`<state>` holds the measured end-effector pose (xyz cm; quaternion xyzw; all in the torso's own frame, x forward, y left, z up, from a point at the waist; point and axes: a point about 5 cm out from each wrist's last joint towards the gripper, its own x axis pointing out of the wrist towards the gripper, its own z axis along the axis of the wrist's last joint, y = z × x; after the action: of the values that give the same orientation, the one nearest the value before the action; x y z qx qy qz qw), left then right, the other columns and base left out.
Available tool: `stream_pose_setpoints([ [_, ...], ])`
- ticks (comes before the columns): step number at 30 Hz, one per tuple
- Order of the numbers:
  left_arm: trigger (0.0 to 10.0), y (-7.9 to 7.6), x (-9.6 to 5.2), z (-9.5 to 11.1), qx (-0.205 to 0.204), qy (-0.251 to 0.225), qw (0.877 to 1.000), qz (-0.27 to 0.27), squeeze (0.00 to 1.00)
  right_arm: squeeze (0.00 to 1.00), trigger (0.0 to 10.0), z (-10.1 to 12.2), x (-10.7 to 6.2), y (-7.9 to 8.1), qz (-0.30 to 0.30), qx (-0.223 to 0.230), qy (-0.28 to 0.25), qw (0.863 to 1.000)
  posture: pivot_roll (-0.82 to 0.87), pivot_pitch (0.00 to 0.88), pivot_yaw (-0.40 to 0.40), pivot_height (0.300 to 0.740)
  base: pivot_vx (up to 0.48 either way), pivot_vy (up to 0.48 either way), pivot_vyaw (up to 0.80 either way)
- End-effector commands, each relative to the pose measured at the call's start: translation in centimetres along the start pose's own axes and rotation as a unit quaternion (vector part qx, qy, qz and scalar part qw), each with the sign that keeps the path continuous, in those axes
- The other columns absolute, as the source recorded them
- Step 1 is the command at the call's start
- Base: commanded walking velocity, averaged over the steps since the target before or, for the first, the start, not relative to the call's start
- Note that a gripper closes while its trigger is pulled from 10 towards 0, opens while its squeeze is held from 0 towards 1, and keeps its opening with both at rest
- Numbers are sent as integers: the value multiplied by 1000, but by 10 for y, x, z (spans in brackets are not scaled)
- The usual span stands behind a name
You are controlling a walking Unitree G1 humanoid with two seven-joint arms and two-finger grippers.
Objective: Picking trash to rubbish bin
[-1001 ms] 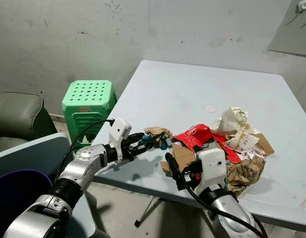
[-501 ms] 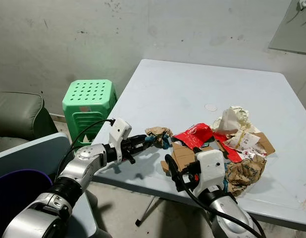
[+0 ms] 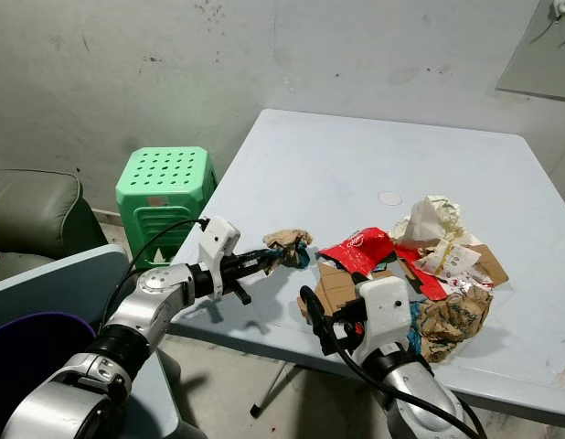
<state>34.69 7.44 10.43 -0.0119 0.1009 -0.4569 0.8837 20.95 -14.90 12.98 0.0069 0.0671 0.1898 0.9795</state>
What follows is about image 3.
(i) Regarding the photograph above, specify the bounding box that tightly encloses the brown paper ball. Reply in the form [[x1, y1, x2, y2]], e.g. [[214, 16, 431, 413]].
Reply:
[[262, 229, 314, 272]]

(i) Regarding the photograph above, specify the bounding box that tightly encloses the purple rubbish bin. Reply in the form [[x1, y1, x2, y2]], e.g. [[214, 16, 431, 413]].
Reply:
[[0, 312, 102, 426]]

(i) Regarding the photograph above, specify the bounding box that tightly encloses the flattened brown cardboard box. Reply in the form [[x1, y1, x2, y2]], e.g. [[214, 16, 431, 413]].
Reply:
[[298, 241, 510, 323]]

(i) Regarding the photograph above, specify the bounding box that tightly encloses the red snack bag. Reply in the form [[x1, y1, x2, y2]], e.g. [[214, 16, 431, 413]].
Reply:
[[316, 226, 400, 276]]

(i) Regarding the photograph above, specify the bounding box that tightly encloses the teal plastic wrapper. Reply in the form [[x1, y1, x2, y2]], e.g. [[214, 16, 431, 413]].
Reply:
[[409, 302, 428, 350]]

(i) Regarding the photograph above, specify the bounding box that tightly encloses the white metal table leg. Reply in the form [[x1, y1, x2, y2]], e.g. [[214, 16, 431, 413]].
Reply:
[[249, 359, 291, 420]]

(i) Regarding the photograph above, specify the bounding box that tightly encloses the crumpled brown paper bag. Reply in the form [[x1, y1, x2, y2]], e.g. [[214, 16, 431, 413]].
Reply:
[[417, 284, 495, 365]]

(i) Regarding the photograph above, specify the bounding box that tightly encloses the white red printed wrapper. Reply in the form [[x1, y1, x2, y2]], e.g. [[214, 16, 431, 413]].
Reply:
[[414, 240, 486, 295]]

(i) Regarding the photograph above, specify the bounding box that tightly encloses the green plastic stool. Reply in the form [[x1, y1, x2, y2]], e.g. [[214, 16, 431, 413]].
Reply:
[[115, 145, 220, 272]]

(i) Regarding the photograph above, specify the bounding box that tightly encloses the crumpled white paper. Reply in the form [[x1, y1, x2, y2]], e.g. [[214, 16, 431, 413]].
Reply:
[[396, 194, 464, 250]]

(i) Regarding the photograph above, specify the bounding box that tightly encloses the grey green sofa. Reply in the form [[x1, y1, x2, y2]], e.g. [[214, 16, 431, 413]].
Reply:
[[0, 168, 111, 286]]

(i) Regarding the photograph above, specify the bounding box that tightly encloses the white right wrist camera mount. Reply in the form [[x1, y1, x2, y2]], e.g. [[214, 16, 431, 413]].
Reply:
[[356, 275, 413, 356]]

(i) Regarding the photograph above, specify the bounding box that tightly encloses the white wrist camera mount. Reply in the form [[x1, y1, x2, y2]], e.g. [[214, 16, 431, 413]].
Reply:
[[356, 275, 413, 356], [197, 217, 240, 277]]

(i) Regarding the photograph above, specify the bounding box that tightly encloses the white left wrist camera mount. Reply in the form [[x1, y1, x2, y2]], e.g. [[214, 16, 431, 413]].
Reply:
[[197, 217, 240, 277]]

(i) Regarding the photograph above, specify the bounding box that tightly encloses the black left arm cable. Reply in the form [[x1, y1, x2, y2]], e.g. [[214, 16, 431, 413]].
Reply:
[[101, 217, 210, 323]]

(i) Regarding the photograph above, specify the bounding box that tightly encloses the grey wall panel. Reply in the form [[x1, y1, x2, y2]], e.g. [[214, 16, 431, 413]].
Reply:
[[496, 0, 565, 102]]

